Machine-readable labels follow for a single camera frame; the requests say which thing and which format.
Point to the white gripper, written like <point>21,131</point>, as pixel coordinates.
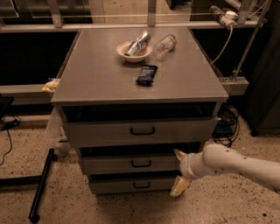
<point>185,166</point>

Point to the grey drawer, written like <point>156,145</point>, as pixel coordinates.
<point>129,164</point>
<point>155,131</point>
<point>130,185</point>

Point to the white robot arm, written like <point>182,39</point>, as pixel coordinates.
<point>217,159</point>

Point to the grey bottom drawer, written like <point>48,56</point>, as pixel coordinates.
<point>130,185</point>

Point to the grey top drawer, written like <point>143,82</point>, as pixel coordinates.
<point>155,131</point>

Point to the grey drawer cabinet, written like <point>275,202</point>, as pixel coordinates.
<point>97,85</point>

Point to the dark blue snack packet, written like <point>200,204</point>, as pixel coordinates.
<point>146,75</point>

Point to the clear plastic bottle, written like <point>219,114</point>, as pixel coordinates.
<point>164,46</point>

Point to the clear plastic bag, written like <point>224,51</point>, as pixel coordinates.
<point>55,135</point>

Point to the beige ceramic bowl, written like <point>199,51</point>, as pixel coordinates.
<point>141,56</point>

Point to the black metal stand leg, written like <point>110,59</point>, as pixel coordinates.
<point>39,180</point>

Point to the yellow crumpled cloth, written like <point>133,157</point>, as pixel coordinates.
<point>51,86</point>

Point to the white power strip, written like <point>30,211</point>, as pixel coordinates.
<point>226,19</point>

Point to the metal frame rail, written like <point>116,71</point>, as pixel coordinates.
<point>74,15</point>

